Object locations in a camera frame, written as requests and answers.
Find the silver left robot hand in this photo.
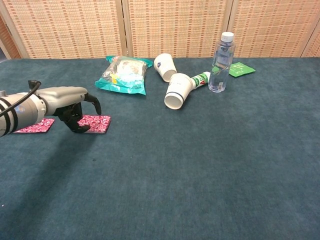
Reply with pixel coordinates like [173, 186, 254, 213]
[37, 86, 102, 134]

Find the pink patterned tile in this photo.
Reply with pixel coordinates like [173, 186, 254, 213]
[13, 118, 56, 134]
[77, 114, 112, 135]

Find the teal snack bag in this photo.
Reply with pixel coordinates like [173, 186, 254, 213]
[94, 55, 154, 96]

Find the woven bamboo screen panel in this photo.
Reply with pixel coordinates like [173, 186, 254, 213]
[227, 0, 320, 58]
[301, 27, 320, 58]
[0, 0, 128, 60]
[122, 0, 235, 59]

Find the brown wooden panel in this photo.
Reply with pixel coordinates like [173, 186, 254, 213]
[0, 16, 22, 60]

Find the plain white paper cup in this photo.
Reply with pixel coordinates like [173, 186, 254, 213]
[153, 53, 178, 83]

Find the blue-banded white paper cup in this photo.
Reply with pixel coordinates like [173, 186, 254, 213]
[163, 72, 196, 111]

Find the blue felt table cover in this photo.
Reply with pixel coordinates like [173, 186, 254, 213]
[0, 57, 320, 240]

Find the green white drink bottle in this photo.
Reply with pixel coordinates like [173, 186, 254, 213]
[191, 71, 212, 90]

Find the clear water bottle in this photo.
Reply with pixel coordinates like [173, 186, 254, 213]
[208, 31, 236, 94]

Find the green sachet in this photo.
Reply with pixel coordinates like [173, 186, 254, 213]
[228, 61, 257, 78]

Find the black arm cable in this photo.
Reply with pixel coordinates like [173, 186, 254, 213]
[0, 79, 42, 118]

